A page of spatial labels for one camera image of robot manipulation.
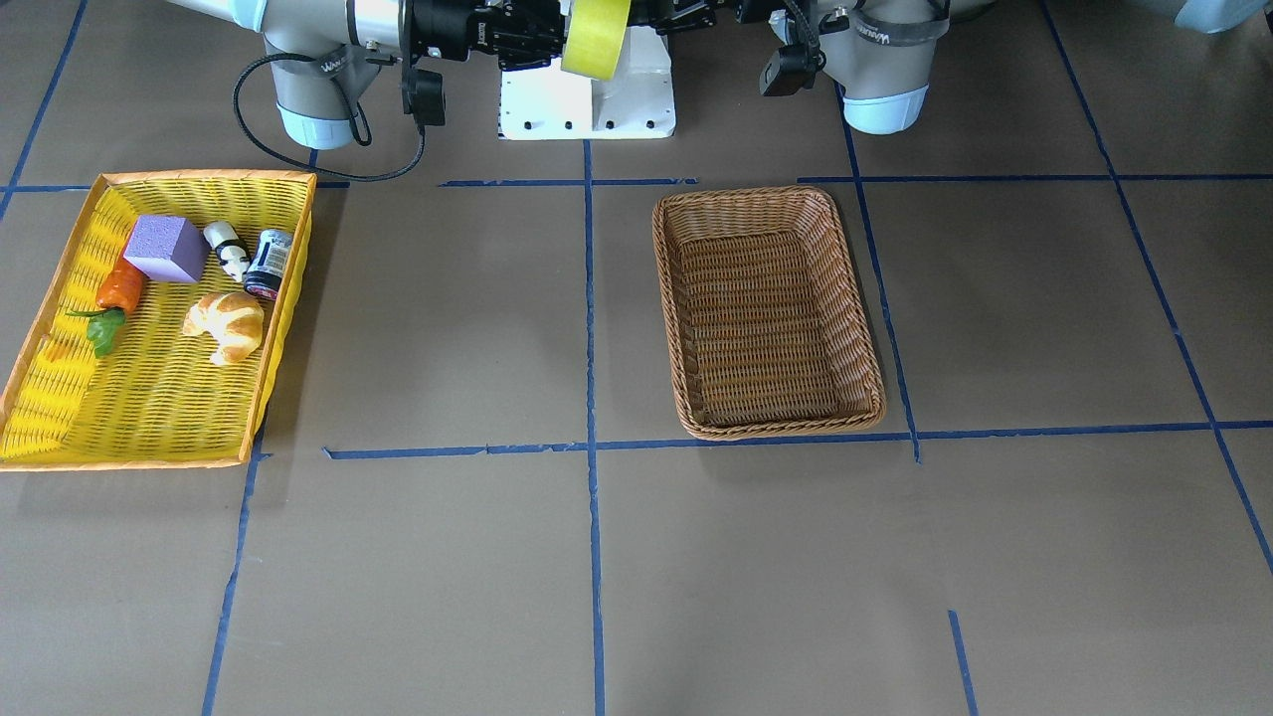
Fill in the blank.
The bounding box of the yellow plastic basket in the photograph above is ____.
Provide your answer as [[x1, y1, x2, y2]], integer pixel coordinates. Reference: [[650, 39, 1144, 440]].
[[3, 169, 318, 471]]

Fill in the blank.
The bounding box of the white pillar mount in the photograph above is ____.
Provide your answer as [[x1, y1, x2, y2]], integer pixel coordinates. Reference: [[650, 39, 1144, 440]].
[[496, 27, 677, 141]]

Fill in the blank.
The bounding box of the toy panda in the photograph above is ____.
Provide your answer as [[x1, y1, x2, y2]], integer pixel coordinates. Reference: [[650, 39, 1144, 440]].
[[202, 220, 252, 284]]

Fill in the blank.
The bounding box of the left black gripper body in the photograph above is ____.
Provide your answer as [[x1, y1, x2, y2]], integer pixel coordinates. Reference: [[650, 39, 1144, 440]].
[[631, 0, 738, 33]]

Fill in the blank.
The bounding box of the toy croissant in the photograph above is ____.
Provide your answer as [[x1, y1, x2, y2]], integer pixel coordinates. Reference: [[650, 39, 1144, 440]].
[[179, 290, 267, 367]]

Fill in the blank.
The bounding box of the toy carrot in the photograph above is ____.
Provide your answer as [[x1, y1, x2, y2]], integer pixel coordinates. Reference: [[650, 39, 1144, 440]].
[[65, 257, 146, 359]]

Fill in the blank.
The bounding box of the yellow tape roll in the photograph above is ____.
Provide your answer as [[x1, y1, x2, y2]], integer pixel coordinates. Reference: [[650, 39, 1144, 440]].
[[561, 1, 631, 82]]

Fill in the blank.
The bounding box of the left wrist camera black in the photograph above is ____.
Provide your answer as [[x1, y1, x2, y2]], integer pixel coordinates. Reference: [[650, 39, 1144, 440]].
[[757, 45, 824, 96]]

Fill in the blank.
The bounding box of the brown wicker basket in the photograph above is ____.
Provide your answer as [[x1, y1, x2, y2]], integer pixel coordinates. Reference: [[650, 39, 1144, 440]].
[[651, 185, 886, 443]]

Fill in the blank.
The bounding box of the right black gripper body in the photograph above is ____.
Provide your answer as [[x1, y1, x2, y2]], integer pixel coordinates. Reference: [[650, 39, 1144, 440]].
[[410, 1, 558, 62]]

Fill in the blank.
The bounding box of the purple foam cube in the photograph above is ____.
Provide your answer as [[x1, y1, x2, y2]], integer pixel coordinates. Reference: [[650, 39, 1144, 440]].
[[122, 217, 210, 282]]

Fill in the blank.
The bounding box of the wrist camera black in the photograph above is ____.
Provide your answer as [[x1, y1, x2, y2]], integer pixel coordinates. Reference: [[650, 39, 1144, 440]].
[[400, 68, 447, 134], [757, 45, 824, 96]]

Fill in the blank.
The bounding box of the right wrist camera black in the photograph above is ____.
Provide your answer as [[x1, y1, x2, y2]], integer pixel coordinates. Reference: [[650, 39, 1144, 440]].
[[400, 68, 447, 134]]

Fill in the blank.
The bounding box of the dark small can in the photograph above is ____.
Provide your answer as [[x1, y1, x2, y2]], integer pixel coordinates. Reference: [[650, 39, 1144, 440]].
[[243, 228, 294, 302]]

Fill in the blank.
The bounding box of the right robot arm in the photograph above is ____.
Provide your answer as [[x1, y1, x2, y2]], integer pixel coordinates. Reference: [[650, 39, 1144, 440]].
[[181, 1, 566, 150]]

